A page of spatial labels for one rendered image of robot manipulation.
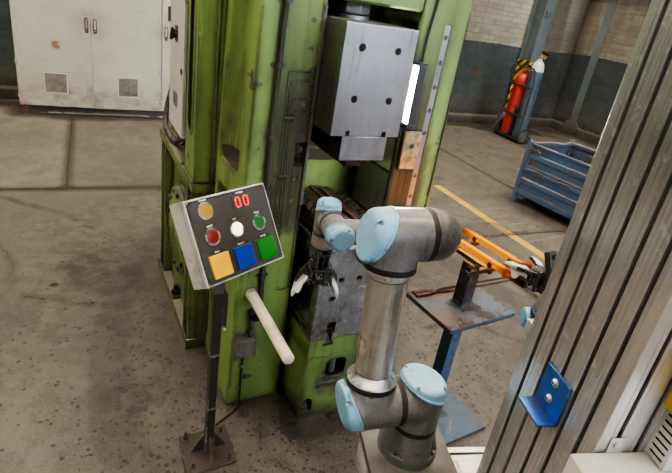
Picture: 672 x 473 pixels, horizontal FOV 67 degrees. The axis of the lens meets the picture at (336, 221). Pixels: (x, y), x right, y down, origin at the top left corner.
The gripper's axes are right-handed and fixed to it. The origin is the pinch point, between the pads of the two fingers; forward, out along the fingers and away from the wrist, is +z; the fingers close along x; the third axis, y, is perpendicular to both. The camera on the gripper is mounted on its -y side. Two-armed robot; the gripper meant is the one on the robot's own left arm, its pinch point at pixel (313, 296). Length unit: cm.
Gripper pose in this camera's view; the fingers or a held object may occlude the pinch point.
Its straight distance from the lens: 168.1
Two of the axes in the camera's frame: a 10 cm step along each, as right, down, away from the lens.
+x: 9.8, 0.7, 2.0
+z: -1.5, 9.0, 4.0
